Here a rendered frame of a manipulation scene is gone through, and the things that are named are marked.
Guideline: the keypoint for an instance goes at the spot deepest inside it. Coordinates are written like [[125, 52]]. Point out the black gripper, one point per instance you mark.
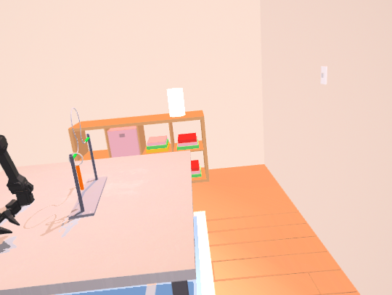
[[11, 210]]

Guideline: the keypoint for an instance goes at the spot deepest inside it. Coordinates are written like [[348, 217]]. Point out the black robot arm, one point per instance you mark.
[[17, 183]]

